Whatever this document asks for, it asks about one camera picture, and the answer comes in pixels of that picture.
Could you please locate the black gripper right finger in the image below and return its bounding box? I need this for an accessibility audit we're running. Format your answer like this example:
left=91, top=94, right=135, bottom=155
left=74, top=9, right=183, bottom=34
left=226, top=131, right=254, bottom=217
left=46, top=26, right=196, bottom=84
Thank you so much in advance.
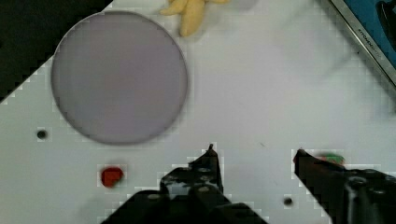
left=293, top=149, right=396, bottom=224

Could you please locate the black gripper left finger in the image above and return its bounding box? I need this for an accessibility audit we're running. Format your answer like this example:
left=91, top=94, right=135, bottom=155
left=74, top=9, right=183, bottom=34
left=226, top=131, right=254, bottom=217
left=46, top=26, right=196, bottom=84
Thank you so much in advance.
left=101, top=147, right=268, bottom=224

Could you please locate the small red plush cherry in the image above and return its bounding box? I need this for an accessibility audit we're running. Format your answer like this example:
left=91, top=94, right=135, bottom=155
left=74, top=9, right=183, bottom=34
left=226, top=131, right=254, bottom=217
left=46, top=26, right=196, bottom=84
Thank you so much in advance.
left=101, top=167, right=123, bottom=188

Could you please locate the round grey plate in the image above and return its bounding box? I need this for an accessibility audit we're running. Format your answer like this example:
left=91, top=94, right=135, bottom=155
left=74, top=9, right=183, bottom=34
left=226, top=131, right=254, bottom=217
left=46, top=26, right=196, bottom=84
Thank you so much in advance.
left=50, top=11, right=189, bottom=145

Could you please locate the silver toaster oven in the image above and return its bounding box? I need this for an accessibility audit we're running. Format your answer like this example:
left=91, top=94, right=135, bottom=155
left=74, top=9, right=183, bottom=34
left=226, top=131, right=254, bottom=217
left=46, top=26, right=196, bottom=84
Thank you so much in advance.
left=327, top=0, right=396, bottom=85

